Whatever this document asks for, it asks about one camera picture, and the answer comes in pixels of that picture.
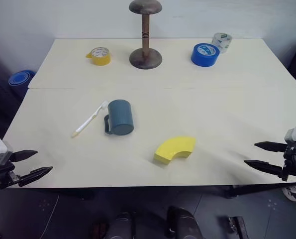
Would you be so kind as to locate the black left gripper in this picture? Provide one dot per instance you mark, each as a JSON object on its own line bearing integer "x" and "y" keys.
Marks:
{"x": 4, "y": 174}

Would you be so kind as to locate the brown wooden hat stand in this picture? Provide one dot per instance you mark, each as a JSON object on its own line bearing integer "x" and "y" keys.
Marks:
{"x": 145, "y": 35}

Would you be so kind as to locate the dark teal plastic mug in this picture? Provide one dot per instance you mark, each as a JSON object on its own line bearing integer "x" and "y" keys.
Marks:
{"x": 120, "y": 117}

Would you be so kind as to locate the blue tape roll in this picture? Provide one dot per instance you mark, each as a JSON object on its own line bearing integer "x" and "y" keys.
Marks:
{"x": 204, "y": 54}

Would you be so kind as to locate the yellow curved box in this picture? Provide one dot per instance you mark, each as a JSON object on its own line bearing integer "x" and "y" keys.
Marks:
{"x": 175, "y": 150}

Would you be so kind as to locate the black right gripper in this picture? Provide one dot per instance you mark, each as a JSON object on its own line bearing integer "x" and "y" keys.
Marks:
{"x": 292, "y": 159}

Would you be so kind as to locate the dark rounded robot leg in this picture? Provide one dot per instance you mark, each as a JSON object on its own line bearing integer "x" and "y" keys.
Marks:
{"x": 120, "y": 225}
{"x": 182, "y": 221}

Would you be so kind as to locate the clear tape roll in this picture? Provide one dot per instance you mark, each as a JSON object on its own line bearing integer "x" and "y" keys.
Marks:
{"x": 222, "y": 42}

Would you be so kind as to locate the white caster wheel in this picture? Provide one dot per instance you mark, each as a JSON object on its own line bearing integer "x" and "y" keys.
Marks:
{"x": 290, "y": 193}

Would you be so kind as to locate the white yellow toothbrush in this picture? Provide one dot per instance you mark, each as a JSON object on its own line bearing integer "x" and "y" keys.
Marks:
{"x": 89, "y": 120}

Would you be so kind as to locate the yellow tape roll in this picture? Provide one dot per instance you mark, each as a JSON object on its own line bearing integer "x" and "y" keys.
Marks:
{"x": 101, "y": 56}

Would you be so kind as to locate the black table frame bar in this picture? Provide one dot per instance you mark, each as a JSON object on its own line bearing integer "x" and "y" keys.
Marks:
{"x": 257, "y": 189}

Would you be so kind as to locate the blue plastic stacked basins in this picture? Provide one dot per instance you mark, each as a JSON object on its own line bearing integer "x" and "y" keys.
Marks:
{"x": 20, "y": 78}

